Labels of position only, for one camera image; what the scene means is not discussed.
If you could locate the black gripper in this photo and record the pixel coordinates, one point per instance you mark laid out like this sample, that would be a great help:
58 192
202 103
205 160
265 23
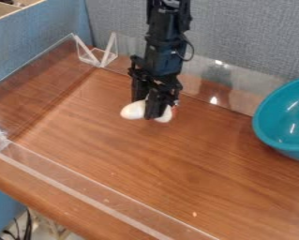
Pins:
161 88

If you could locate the white plush mushroom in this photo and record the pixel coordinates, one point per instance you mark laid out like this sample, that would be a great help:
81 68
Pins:
136 109

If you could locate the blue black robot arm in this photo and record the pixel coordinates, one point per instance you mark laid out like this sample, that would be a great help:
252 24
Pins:
169 20

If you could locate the blue plastic bowl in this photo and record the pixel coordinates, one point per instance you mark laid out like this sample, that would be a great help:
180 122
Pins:
276 121

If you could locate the clear acrylic back barrier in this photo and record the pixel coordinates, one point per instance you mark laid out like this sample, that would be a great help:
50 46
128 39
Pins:
222 84

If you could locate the clear acrylic barrier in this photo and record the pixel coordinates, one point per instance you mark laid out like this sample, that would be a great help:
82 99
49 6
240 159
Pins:
104 198
222 84
35 86

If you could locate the clear acrylic left barrier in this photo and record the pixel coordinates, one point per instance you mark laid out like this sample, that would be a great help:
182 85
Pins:
35 86

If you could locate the clear acrylic front barrier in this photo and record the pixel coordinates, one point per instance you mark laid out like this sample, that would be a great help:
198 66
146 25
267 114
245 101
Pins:
104 198

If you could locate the blue partition with wooden top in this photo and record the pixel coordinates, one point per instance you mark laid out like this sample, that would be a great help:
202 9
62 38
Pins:
35 28

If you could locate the clear acrylic corner bracket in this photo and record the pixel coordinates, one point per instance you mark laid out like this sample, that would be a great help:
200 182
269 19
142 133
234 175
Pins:
94 56

